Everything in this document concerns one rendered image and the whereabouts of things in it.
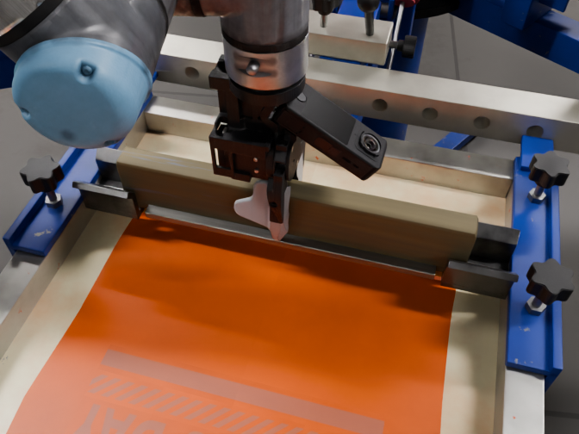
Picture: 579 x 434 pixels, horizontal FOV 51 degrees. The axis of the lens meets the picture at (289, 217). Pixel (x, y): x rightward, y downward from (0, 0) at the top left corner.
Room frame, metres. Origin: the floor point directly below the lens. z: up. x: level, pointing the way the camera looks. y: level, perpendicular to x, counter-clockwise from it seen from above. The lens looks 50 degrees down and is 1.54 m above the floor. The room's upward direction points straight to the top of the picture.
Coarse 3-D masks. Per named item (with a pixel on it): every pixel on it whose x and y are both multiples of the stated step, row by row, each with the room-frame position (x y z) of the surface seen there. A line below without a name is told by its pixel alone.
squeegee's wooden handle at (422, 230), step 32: (128, 160) 0.49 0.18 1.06; (160, 160) 0.49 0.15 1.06; (192, 160) 0.49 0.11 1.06; (160, 192) 0.48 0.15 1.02; (192, 192) 0.47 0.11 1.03; (224, 192) 0.46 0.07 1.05; (320, 192) 0.44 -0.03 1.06; (352, 192) 0.44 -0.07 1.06; (256, 224) 0.45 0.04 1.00; (320, 224) 0.43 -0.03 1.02; (352, 224) 0.42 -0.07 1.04; (384, 224) 0.41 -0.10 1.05; (416, 224) 0.40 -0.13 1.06; (448, 224) 0.40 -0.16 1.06; (416, 256) 0.40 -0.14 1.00; (448, 256) 0.39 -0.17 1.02
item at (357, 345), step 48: (288, 288) 0.39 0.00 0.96; (336, 288) 0.39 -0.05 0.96; (384, 288) 0.39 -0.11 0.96; (432, 288) 0.39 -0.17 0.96; (288, 336) 0.33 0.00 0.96; (336, 336) 0.33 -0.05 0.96; (384, 336) 0.33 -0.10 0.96; (432, 336) 0.33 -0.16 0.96; (288, 384) 0.27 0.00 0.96; (336, 384) 0.27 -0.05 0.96; (384, 384) 0.27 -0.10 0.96; (432, 384) 0.27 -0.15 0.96; (384, 432) 0.22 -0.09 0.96; (432, 432) 0.22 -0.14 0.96
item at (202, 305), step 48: (144, 240) 0.46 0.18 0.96; (192, 240) 0.46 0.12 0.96; (240, 240) 0.46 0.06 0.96; (96, 288) 0.39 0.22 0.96; (144, 288) 0.39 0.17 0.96; (192, 288) 0.39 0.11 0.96; (240, 288) 0.39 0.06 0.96; (96, 336) 0.33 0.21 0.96; (144, 336) 0.33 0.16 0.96; (192, 336) 0.33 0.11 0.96; (240, 336) 0.33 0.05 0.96; (48, 384) 0.27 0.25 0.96; (48, 432) 0.22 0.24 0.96
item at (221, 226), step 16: (160, 208) 0.48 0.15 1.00; (192, 224) 0.45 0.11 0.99; (208, 224) 0.45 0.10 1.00; (224, 224) 0.45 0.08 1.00; (240, 224) 0.45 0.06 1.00; (256, 240) 0.43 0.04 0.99; (272, 240) 0.43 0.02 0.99; (288, 240) 0.43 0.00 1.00; (304, 240) 0.43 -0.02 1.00; (336, 256) 0.41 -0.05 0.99; (352, 256) 0.40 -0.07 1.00; (368, 256) 0.40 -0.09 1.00; (384, 256) 0.40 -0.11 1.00; (400, 272) 0.39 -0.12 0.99; (416, 272) 0.38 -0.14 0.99; (432, 272) 0.38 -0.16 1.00
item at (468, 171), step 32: (160, 128) 0.66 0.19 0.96; (192, 128) 0.64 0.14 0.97; (320, 160) 0.59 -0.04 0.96; (384, 160) 0.57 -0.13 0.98; (416, 160) 0.56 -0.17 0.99; (448, 160) 0.56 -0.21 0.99; (480, 160) 0.56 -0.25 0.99; (512, 160) 0.56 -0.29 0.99; (480, 192) 0.54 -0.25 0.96; (512, 192) 0.51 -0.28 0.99; (32, 256) 0.41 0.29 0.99; (64, 256) 0.43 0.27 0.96; (0, 288) 0.36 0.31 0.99; (32, 288) 0.37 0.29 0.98; (0, 320) 0.32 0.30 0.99; (0, 352) 0.30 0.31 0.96; (512, 384) 0.25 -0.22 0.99; (544, 384) 0.25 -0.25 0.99; (512, 416) 0.22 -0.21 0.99; (544, 416) 0.22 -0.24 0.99
